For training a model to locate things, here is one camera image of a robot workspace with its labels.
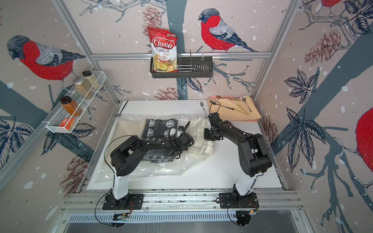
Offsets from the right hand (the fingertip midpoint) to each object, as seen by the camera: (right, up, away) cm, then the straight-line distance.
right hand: (206, 135), depth 95 cm
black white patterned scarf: (-33, +4, +3) cm, 33 cm away
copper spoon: (+14, +29, +27) cm, 42 cm away
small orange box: (-67, +11, -30) cm, 74 cm away
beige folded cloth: (-55, +4, +2) cm, 56 cm away
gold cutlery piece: (+34, +15, +18) cm, 41 cm away
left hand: (-14, -3, +1) cm, 14 cm away
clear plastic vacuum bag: (-61, -19, -12) cm, 65 cm away
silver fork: (-1, +23, +23) cm, 32 cm away
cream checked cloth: (-4, -7, -8) cm, 11 cm away
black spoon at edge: (-66, +14, +16) cm, 70 cm away
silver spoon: (+35, +27, +25) cm, 51 cm away
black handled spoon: (+15, +21, +23) cm, 35 cm away
